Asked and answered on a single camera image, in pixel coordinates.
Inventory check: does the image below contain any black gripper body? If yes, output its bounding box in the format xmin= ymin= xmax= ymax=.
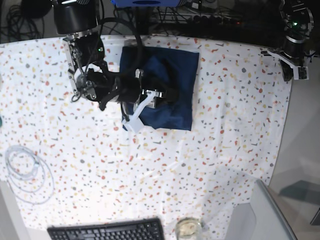
xmin=113 ymin=73 xmax=142 ymax=104
xmin=281 ymin=34 xmax=310 ymax=60

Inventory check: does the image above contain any dark blue t-shirt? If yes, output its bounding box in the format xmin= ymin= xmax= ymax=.
xmin=118 ymin=45 xmax=200 ymax=132

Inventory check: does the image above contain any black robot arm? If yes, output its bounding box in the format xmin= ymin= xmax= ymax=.
xmin=279 ymin=0 xmax=316 ymax=82
xmin=52 ymin=0 xmax=143 ymax=111

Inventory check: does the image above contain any terrazzo patterned table cloth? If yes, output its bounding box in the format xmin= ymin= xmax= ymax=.
xmin=0 ymin=36 xmax=291 ymax=240

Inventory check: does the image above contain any black power strip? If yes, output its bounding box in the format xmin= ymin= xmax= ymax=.
xmin=191 ymin=14 xmax=242 ymax=26

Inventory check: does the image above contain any black computer keyboard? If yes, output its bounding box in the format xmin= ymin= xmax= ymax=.
xmin=47 ymin=218 xmax=165 ymax=240

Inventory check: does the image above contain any clear glass jar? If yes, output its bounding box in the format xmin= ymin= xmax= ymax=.
xmin=175 ymin=217 xmax=203 ymax=240

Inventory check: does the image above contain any coiled white cable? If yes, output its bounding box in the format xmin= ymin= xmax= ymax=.
xmin=4 ymin=145 xmax=56 ymax=205

